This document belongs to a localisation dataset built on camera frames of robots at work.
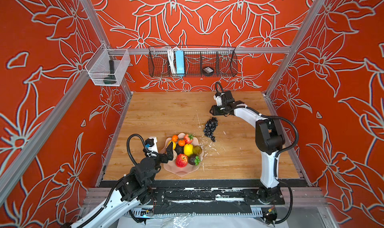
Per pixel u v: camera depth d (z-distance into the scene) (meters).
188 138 0.85
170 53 0.87
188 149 0.81
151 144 0.60
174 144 0.85
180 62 0.89
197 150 0.80
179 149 0.85
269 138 0.54
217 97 0.91
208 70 0.96
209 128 0.95
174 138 0.87
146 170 0.53
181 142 0.85
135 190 0.53
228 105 0.77
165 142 0.85
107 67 0.92
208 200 0.73
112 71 0.85
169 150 0.65
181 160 0.78
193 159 0.77
